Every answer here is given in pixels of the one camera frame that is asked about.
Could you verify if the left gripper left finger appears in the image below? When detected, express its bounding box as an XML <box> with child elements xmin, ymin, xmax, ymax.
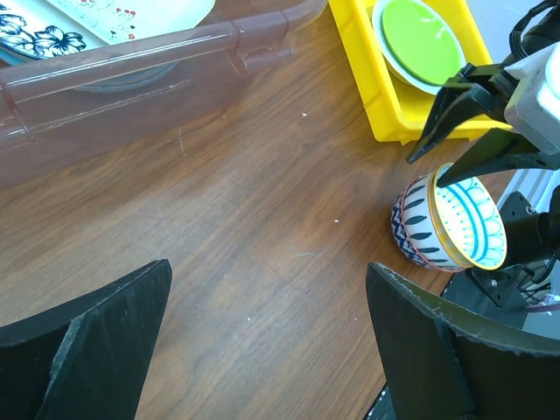
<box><xmin>1</xmin><ymin>259</ymin><xmax>172</xmax><ymax>419</ymax></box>

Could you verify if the pink translucent plastic bin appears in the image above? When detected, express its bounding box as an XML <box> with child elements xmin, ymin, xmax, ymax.
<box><xmin>1</xmin><ymin>1</ymin><xmax>326</xmax><ymax>187</ymax></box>

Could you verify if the yellow flower patterned bowl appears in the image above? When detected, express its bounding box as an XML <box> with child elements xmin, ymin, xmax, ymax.
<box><xmin>430</xmin><ymin>163</ymin><xmax>508</xmax><ymax>270</ymax></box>

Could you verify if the yellow plastic tray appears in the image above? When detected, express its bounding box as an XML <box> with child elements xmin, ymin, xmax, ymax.
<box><xmin>328</xmin><ymin>1</ymin><xmax>493</xmax><ymax>144</ymax></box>

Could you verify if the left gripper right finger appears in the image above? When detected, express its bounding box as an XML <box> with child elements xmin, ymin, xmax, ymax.
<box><xmin>366</xmin><ymin>262</ymin><xmax>559</xmax><ymax>419</ymax></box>

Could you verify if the blue floral plate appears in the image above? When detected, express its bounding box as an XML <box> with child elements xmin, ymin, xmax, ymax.
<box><xmin>1</xmin><ymin>4</ymin><xmax>106</xmax><ymax>66</ymax></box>

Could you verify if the mint green rectangular dish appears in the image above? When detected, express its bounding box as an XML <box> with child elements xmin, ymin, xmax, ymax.
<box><xmin>50</xmin><ymin>0</ymin><xmax>215</xmax><ymax>45</ymax></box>

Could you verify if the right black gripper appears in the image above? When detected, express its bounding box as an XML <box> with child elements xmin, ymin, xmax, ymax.
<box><xmin>407</xmin><ymin>1</ymin><xmax>559</xmax><ymax>188</ymax></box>

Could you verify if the green plate white rim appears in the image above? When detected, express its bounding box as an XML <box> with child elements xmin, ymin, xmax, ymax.
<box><xmin>371</xmin><ymin>1</ymin><xmax>466</xmax><ymax>95</ymax></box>

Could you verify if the red patterned bowl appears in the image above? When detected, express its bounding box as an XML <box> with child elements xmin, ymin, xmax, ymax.
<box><xmin>391</xmin><ymin>174</ymin><xmax>471</xmax><ymax>273</ymax></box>

